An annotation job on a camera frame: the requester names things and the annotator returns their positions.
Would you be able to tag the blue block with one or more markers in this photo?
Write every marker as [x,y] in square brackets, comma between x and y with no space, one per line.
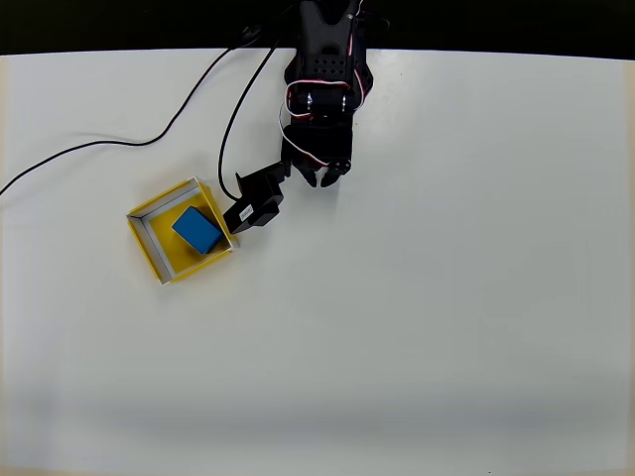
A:
[197,230]

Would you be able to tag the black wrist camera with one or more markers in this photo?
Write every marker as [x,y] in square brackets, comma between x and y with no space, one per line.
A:
[255,203]

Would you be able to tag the yellow open box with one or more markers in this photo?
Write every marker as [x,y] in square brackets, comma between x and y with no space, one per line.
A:
[149,248]

